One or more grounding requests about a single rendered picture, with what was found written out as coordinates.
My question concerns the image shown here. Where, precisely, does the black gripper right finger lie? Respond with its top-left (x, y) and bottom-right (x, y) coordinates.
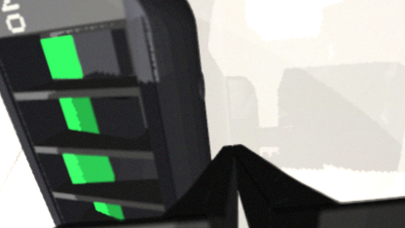
top-left (233, 144), bottom-right (405, 228)

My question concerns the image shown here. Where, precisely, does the dark grey controller unit with white label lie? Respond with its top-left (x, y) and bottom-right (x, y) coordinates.
top-left (0, 0), bottom-right (211, 226)

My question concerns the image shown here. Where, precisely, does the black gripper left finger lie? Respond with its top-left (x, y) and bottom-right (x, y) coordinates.
top-left (53, 145), bottom-right (239, 228)

